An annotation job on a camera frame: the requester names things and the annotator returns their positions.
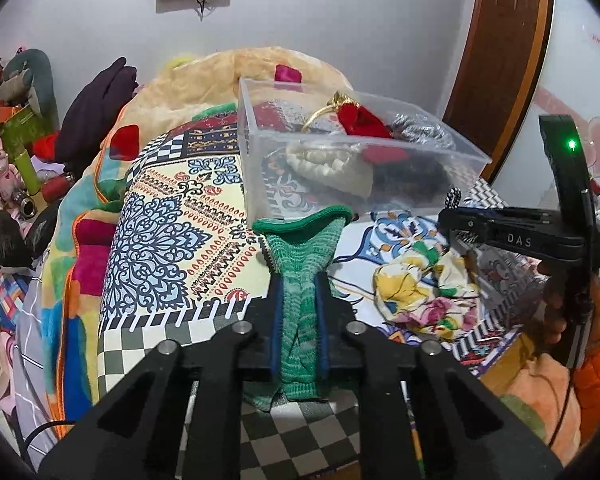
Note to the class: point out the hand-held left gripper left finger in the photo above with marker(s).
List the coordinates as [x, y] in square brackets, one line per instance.
[277, 332]

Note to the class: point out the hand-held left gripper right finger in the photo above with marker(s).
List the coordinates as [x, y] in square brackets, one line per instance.
[322, 332]

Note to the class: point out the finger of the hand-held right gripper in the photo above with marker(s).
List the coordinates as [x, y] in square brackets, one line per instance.
[462, 225]

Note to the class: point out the green knitted sock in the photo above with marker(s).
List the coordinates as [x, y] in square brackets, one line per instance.
[305, 270]

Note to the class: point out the clear plastic storage box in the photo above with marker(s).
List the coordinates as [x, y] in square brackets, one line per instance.
[330, 150]

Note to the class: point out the person's right hand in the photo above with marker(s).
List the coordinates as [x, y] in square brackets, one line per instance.
[555, 305]

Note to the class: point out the black fuzzy scrunchie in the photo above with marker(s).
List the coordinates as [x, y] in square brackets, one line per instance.
[410, 175]

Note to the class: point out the floral yellow scrunchie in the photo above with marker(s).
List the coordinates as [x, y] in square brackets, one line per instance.
[420, 292]

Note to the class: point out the silver grey scrunchie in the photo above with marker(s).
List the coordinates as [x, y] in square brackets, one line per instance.
[422, 130]

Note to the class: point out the patterned bedsheet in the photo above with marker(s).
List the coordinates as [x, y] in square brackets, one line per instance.
[190, 240]

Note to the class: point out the red velvet cloth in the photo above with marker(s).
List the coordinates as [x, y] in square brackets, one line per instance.
[362, 121]

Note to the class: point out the cream knitted scrunchie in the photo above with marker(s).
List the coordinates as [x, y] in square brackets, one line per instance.
[330, 167]

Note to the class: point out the brown wooden door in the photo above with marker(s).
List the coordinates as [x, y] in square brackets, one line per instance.
[500, 65]

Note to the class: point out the gold bangle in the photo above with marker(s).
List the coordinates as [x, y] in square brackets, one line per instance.
[320, 116]

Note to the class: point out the colourful fleece blanket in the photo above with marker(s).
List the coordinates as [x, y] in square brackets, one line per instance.
[85, 240]

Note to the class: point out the dark purple garment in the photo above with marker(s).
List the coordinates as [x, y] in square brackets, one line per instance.
[97, 115]

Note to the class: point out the pink rabbit figurine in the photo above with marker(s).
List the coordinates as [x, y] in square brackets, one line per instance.
[2, 170]

